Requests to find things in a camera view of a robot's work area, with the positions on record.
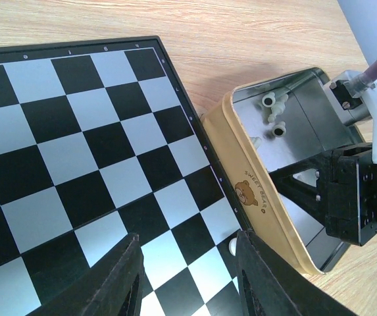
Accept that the black silver chessboard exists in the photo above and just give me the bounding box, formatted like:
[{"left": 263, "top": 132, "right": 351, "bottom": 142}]
[{"left": 0, "top": 36, "right": 241, "bottom": 315}]

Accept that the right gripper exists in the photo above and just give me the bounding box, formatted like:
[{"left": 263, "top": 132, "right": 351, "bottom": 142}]
[{"left": 268, "top": 143, "right": 377, "bottom": 248}]

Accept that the gold tin with white pieces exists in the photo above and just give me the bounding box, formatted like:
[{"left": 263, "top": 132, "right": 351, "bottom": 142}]
[{"left": 201, "top": 67, "right": 363, "bottom": 275}]

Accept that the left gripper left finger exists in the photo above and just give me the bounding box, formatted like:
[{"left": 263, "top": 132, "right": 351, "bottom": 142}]
[{"left": 30, "top": 233, "right": 145, "bottom": 315}]

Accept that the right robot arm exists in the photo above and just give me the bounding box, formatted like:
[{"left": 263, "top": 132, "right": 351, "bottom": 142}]
[{"left": 270, "top": 88, "right": 377, "bottom": 246}]

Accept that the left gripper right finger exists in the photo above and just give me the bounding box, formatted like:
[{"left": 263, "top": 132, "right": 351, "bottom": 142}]
[{"left": 236, "top": 229, "right": 355, "bottom": 316}]

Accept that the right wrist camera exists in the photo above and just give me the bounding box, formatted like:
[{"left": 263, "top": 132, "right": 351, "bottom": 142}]
[{"left": 324, "top": 70, "right": 371, "bottom": 126}]

